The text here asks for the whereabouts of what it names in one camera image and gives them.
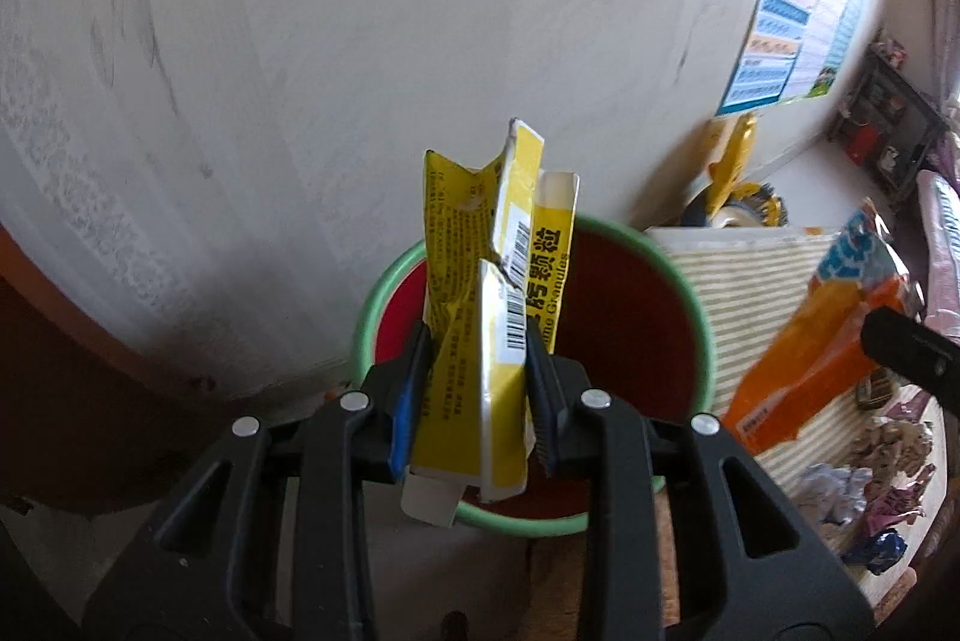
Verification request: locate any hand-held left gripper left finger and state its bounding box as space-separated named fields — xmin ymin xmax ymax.
xmin=82 ymin=318 xmax=436 ymax=641

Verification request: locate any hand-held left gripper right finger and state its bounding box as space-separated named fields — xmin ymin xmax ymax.
xmin=523 ymin=318 xmax=878 ymax=641

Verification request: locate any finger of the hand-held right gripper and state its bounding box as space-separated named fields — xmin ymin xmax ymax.
xmin=860 ymin=307 xmax=960 ymax=410

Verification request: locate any orange snack bag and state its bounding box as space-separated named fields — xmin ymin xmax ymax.
xmin=721 ymin=198 xmax=927 ymax=456

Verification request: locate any red bin with green rim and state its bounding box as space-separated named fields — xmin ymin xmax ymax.
xmin=354 ymin=215 xmax=717 ymax=539

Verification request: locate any white paper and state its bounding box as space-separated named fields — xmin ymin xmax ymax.
xmin=795 ymin=461 xmax=875 ymax=529

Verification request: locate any torn yellow cardboard box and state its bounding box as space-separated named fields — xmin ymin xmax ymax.
xmin=401 ymin=118 xmax=580 ymax=526

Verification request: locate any small brown wrapper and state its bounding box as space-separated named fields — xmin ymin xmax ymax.
xmin=855 ymin=369 xmax=905 ymax=415

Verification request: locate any pink printed cloth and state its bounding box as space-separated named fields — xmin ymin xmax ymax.
xmin=916 ymin=168 xmax=960 ymax=336

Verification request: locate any small pink wrapper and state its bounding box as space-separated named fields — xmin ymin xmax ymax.
xmin=862 ymin=472 xmax=938 ymax=537

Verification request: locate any beige striped cloth mat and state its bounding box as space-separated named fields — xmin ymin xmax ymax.
xmin=645 ymin=226 xmax=946 ymax=612

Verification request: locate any small blue wrapper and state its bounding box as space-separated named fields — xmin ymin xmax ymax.
xmin=841 ymin=530 xmax=910 ymax=573

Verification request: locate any dark shelf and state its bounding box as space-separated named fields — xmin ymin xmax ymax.
xmin=829 ymin=34 xmax=953 ymax=200

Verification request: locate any yellow toy vehicle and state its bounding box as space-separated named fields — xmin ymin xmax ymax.
xmin=679 ymin=112 xmax=788 ymax=230

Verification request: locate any brown wooden board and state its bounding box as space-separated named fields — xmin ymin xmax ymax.
xmin=0 ymin=221 xmax=361 ymax=522

